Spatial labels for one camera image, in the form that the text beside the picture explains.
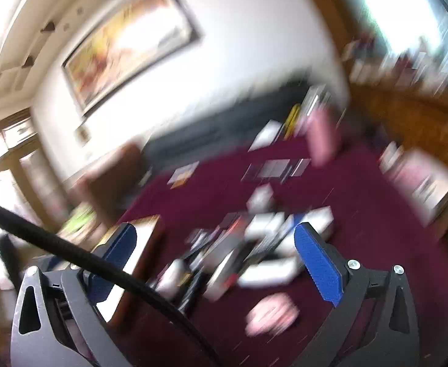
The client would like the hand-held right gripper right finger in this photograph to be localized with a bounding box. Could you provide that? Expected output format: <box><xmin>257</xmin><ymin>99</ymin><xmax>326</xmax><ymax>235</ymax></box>
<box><xmin>293</xmin><ymin>222</ymin><xmax>425</xmax><ymax>367</ymax></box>

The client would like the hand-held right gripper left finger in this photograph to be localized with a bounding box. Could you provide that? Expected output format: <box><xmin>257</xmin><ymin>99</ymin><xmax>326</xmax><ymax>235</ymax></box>
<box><xmin>10</xmin><ymin>222</ymin><xmax>138</xmax><ymax>367</ymax></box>

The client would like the gold-rimmed white tray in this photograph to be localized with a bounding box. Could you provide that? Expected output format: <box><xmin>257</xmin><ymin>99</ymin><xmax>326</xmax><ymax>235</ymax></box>
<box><xmin>94</xmin><ymin>214</ymin><xmax>165</xmax><ymax>325</ymax></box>

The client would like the white pill bottle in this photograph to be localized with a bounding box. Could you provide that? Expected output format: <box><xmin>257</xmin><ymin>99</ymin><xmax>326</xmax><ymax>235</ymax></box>
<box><xmin>155</xmin><ymin>258</ymin><xmax>188</xmax><ymax>299</ymax></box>

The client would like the pink scrunchie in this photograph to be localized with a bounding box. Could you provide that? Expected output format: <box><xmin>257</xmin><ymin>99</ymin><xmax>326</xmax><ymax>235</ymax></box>
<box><xmin>245</xmin><ymin>292</ymin><xmax>301</xmax><ymax>337</ymax></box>

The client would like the grey box with red ends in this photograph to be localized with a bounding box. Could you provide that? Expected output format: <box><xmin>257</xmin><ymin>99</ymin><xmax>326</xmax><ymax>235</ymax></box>
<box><xmin>205</xmin><ymin>239</ymin><xmax>253</xmax><ymax>301</ymax></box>

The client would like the green cloth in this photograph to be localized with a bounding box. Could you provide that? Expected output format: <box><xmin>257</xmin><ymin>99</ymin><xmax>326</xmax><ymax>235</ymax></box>
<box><xmin>59</xmin><ymin>206</ymin><xmax>96</xmax><ymax>239</ymax></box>

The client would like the brown armchair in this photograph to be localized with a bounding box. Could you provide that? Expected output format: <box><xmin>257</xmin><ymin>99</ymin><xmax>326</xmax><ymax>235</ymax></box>
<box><xmin>75</xmin><ymin>143</ymin><xmax>152</xmax><ymax>226</ymax></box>

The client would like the burgundy tablecloth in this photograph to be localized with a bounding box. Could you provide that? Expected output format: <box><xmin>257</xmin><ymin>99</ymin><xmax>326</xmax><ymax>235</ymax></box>
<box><xmin>109</xmin><ymin>134</ymin><xmax>448</xmax><ymax>367</ymax></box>

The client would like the pink thermos bottle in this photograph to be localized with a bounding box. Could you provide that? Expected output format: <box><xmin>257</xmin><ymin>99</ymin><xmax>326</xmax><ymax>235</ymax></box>
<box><xmin>308</xmin><ymin>109</ymin><xmax>338</xmax><ymax>167</ymax></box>

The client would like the pink white box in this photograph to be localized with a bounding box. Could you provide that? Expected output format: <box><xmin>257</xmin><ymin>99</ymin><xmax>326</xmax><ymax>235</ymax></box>
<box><xmin>380</xmin><ymin>141</ymin><xmax>448</xmax><ymax>227</ymax></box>

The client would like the white paper sheet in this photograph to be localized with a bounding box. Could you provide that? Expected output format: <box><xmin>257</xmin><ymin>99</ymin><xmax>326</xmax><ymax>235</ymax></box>
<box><xmin>249</xmin><ymin>120</ymin><xmax>284</xmax><ymax>151</ymax></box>

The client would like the yellow object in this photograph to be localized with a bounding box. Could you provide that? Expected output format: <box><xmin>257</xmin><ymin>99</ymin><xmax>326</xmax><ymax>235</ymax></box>
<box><xmin>284</xmin><ymin>103</ymin><xmax>302</xmax><ymax>138</ymax></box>

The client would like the black leather sofa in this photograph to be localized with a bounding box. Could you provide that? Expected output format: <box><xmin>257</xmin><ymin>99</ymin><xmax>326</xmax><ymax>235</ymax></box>
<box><xmin>143</xmin><ymin>71</ymin><xmax>318</xmax><ymax>169</ymax></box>

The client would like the wooden cabinet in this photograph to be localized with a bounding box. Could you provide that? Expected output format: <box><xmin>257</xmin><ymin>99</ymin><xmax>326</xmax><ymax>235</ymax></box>
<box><xmin>346</xmin><ymin>80</ymin><xmax>448</xmax><ymax>238</ymax></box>

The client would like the wood-framed etched glass panel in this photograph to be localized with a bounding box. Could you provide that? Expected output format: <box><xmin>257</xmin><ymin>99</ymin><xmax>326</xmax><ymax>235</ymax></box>
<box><xmin>323</xmin><ymin>0</ymin><xmax>448</xmax><ymax>88</ymax></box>

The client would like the black cable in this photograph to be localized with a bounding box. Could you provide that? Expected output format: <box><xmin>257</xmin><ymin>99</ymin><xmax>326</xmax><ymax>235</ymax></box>
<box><xmin>0</xmin><ymin>194</ymin><xmax>224</xmax><ymax>367</ymax></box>

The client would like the wooden door frame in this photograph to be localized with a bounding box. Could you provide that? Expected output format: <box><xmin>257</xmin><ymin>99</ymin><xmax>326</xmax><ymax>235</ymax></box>
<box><xmin>0</xmin><ymin>109</ymin><xmax>43</xmax><ymax>287</ymax></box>

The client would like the framed wall painting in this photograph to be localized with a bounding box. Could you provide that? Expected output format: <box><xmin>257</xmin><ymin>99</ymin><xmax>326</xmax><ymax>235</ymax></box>
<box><xmin>61</xmin><ymin>0</ymin><xmax>202</xmax><ymax>117</ymax></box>

